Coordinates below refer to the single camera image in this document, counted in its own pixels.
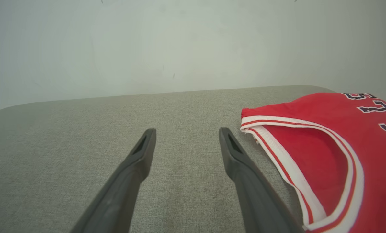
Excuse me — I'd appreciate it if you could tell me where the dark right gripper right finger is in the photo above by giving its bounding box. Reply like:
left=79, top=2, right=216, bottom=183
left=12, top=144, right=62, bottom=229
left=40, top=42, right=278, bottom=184
left=219, top=127, right=305, bottom=233

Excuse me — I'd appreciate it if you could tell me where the red jersey with white trim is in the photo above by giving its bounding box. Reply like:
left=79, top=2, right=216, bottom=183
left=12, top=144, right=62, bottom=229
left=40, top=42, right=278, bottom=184
left=240, top=92, right=386, bottom=233

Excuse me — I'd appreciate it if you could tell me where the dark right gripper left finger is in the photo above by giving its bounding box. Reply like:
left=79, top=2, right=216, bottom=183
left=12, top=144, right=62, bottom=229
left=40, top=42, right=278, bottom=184
left=69, top=128, right=157, bottom=233

